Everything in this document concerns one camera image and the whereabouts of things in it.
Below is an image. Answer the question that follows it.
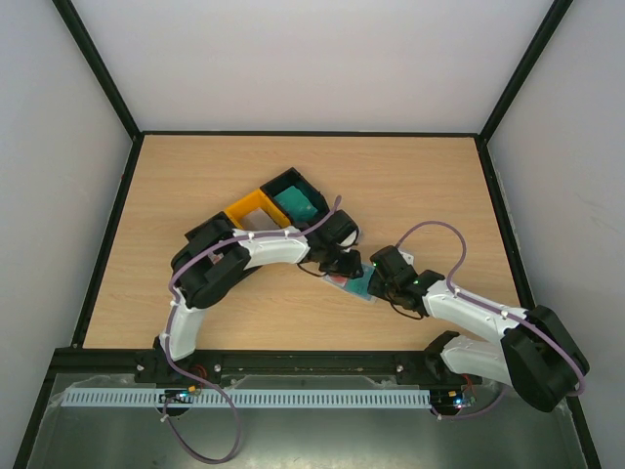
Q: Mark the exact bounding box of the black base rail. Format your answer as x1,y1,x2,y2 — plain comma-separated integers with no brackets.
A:
47,348,470,389

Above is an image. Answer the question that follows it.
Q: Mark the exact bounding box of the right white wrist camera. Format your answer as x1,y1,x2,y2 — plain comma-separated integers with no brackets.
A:
398,249,415,266

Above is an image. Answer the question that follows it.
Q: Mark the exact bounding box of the yellow bin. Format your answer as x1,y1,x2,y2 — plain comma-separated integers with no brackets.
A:
225,189,292,231

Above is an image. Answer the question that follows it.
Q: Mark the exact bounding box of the light blue slotted cable duct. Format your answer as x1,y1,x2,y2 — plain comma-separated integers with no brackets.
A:
61,388,431,409

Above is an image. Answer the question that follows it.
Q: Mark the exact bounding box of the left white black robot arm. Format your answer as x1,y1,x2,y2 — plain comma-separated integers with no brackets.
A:
159,208,363,362

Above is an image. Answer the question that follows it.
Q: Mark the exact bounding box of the black bin with green cards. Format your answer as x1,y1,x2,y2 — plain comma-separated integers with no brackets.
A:
260,167,330,225

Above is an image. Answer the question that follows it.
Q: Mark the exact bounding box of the black bin with red cards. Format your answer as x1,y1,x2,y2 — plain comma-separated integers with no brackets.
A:
185,211,235,242

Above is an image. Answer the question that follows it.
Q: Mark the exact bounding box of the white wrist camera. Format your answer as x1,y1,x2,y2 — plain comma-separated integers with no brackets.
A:
398,249,415,266
339,228,361,250

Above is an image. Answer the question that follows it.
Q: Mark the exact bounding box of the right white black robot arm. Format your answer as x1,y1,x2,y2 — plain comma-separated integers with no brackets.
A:
368,245,590,412

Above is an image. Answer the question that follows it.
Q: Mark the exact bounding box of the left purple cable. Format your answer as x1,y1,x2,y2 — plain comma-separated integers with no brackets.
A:
166,194,343,463

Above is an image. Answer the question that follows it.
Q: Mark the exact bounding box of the black aluminium frame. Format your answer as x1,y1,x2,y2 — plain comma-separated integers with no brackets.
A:
12,0,602,469

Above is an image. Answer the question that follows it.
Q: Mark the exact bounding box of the beige card holder wallet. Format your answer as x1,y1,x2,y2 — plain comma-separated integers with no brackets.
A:
322,264,376,303

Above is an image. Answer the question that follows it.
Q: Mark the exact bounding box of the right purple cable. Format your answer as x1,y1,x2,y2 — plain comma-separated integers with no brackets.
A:
397,220,587,421

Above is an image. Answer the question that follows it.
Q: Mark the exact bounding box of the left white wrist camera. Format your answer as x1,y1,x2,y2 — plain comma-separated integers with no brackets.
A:
339,228,361,250

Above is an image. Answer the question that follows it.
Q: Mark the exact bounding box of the green card stack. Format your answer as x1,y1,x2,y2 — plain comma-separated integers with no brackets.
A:
273,186,318,223

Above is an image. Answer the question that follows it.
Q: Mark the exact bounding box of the purple cable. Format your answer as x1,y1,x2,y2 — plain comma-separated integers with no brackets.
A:
397,220,587,421
166,194,343,463

